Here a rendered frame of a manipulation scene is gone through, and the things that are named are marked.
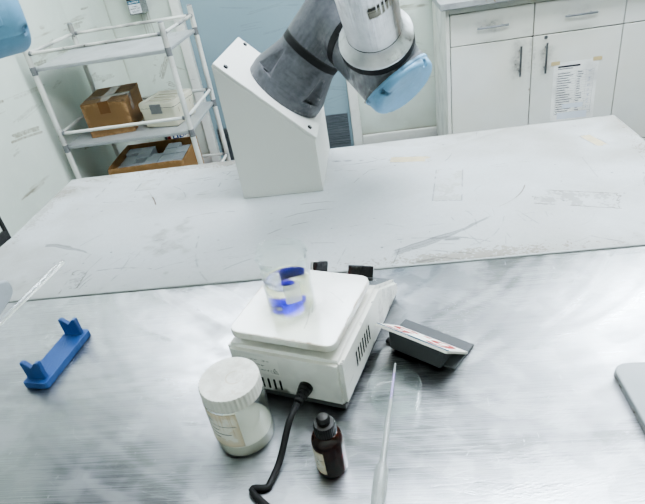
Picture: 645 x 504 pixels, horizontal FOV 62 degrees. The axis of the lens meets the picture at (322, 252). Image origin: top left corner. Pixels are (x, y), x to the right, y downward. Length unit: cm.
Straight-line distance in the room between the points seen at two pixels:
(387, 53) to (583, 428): 56
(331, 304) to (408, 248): 27
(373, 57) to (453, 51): 205
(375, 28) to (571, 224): 40
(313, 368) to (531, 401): 22
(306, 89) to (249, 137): 13
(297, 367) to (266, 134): 53
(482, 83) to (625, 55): 68
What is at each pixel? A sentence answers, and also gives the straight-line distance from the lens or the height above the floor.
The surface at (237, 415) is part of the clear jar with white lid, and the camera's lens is 52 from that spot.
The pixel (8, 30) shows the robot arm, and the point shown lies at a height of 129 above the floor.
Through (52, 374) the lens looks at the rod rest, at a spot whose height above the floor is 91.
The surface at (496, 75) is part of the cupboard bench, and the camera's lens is 296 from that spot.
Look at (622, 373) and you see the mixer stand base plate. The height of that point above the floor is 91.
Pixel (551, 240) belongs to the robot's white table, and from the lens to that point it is 83.
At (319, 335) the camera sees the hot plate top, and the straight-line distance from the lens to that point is 54.
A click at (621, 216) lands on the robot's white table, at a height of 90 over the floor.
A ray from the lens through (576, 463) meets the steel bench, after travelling 55.
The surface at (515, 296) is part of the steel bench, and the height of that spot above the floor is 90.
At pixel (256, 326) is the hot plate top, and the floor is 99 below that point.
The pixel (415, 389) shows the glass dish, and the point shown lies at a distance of 59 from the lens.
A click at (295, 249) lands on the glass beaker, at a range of 56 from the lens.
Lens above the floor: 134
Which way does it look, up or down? 32 degrees down
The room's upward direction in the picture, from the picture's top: 10 degrees counter-clockwise
